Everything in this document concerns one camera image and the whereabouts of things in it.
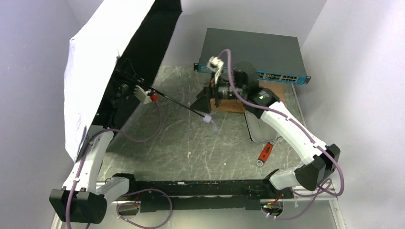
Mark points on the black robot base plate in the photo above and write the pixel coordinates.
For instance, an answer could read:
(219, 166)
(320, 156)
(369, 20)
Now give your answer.
(248, 194)

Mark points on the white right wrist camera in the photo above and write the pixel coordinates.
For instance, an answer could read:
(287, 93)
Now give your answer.
(216, 66)

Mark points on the grey network switch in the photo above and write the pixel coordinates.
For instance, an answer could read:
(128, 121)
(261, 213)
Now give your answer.
(275, 57)

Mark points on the black umbrella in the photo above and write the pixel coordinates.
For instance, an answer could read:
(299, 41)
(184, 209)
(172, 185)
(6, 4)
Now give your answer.
(120, 34)

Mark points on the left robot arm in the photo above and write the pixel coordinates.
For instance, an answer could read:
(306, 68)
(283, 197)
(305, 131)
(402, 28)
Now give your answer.
(80, 200)

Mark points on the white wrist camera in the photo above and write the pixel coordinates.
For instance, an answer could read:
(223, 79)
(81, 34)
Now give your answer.
(216, 66)
(145, 97)

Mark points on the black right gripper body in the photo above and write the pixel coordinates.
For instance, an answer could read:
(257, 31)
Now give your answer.
(210, 97)

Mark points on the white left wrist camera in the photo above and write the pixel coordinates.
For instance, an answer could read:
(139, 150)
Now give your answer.
(145, 97)

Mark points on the red handled adjustable wrench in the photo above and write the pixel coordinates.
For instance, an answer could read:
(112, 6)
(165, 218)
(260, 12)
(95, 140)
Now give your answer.
(264, 155)

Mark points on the plywood board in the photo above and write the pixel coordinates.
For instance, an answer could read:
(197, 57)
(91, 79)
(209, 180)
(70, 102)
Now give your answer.
(236, 106)

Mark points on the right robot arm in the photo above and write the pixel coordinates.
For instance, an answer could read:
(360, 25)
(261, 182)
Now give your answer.
(318, 160)

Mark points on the aluminium frame rail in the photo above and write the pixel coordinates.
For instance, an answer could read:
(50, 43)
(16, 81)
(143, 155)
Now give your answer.
(302, 194)

